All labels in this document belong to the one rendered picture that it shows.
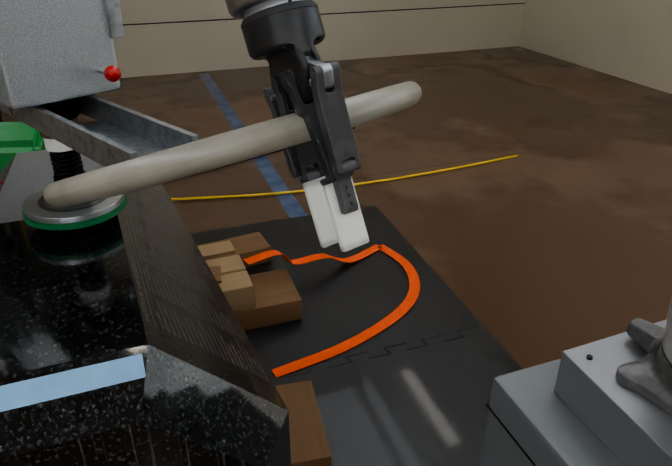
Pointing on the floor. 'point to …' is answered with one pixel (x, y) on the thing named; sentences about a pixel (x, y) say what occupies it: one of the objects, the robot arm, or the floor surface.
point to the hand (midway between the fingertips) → (336, 214)
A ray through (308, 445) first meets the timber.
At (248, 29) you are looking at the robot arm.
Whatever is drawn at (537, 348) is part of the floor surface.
